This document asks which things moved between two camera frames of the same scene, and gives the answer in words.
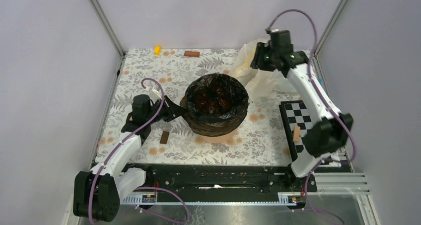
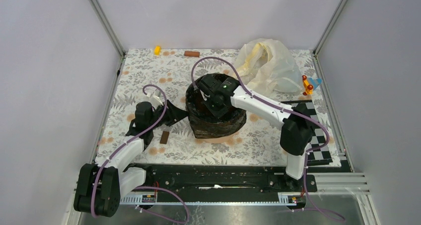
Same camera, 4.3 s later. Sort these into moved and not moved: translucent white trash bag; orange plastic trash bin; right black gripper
Moved: right black gripper
Not moved: translucent white trash bag; orange plastic trash bin
